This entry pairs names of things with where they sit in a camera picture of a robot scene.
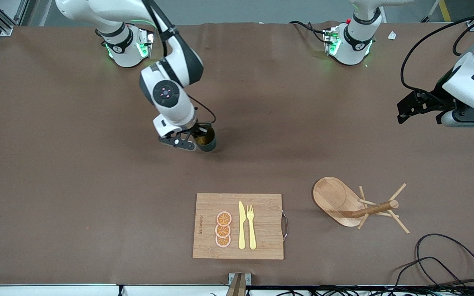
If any black looped cable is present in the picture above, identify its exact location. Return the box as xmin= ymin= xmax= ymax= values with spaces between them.
xmin=393 ymin=257 xmax=474 ymax=296
xmin=415 ymin=233 xmax=474 ymax=290

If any yellow plastic fork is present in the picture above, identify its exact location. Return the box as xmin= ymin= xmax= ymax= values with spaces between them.
xmin=247 ymin=205 xmax=257 ymax=250

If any dark green cup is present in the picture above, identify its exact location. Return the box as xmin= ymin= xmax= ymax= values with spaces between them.
xmin=194 ymin=125 xmax=217 ymax=152

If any white table edge rail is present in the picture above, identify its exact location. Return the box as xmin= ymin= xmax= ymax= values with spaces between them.
xmin=0 ymin=284 xmax=229 ymax=296

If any wooden metal edge bracket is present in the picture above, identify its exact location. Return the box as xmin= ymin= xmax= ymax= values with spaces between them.
xmin=225 ymin=272 xmax=252 ymax=296

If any brown table cover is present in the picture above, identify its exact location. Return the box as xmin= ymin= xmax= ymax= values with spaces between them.
xmin=0 ymin=21 xmax=474 ymax=286

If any aluminium frame profile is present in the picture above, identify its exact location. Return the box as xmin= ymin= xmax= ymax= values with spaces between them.
xmin=0 ymin=0 xmax=30 ymax=37

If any black left arm base cable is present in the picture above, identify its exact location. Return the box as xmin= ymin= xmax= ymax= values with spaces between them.
xmin=289 ymin=21 xmax=329 ymax=45

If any wooden cutting board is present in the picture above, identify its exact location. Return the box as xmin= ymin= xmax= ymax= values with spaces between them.
xmin=193 ymin=193 xmax=284 ymax=260

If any wooden mug tree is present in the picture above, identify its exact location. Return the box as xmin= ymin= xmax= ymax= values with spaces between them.
xmin=312 ymin=176 xmax=410 ymax=235

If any yellow plastic knife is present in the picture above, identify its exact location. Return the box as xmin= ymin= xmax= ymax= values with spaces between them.
xmin=238 ymin=201 xmax=246 ymax=250

